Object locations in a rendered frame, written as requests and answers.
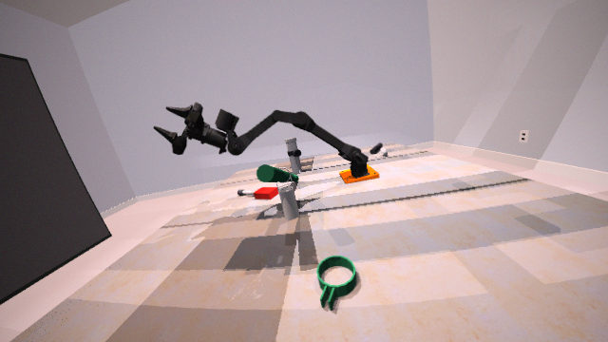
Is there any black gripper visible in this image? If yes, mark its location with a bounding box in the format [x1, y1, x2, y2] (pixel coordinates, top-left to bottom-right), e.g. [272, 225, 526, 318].
[154, 103, 213, 155]

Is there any green ring clamp with two tabs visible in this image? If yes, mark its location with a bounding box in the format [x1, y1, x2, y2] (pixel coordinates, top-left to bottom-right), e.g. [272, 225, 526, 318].
[317, 256, 357, 310]

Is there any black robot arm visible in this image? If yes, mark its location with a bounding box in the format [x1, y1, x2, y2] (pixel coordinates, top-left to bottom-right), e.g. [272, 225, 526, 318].
[184, 109, 370, 179]

